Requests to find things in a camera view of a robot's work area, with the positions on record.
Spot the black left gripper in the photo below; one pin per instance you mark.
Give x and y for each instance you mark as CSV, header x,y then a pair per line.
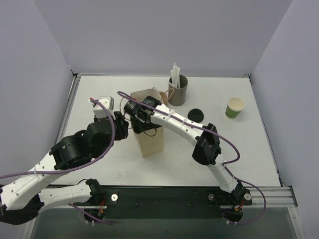
x,y
122,125

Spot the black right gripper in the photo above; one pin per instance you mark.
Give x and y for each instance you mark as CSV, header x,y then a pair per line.
x,y
139,127

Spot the brown paper takeout bag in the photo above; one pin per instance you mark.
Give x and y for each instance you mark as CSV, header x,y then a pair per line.
x,y
151,141

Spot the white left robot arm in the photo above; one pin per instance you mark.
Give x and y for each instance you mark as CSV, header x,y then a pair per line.
x,y
29,195

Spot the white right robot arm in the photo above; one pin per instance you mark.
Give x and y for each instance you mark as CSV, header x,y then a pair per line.
x,y
204,138

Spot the grey cylindrical straw holder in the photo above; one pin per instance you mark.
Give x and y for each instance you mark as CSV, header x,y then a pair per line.
x,y
177,96

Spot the stack of black lids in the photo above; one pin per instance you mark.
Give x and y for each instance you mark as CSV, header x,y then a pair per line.
x,y
195,115

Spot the white wrapped straws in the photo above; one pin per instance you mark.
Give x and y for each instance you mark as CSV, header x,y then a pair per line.
x,y
175,76

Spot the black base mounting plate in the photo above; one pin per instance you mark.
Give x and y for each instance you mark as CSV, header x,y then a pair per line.
x,y
166,202

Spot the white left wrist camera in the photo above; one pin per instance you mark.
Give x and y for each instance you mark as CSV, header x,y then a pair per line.
x,y
103,106

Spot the aluminium frame rail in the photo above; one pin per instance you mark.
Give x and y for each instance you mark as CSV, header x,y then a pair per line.
x,y
265,196

